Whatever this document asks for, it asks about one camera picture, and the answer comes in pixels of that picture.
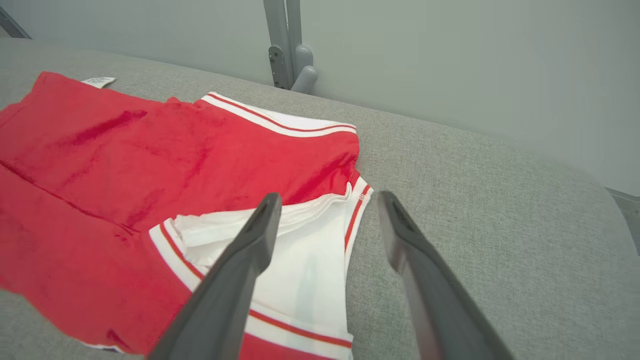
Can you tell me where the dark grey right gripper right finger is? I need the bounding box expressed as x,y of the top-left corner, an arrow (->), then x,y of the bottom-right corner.
378,191 -> 513,360

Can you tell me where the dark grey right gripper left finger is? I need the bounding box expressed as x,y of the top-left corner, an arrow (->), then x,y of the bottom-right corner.
147,192 -> 283,360

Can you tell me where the red basketball jersey white trim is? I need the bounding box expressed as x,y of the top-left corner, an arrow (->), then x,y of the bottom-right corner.
0,71 -> 374,360

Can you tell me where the grey metal post rounded foot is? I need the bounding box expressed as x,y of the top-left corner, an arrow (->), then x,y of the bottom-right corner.
263,0 -> 319,95

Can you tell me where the grey metal frame post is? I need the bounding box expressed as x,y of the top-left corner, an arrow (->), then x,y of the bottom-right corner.
0,7 -> 32,39

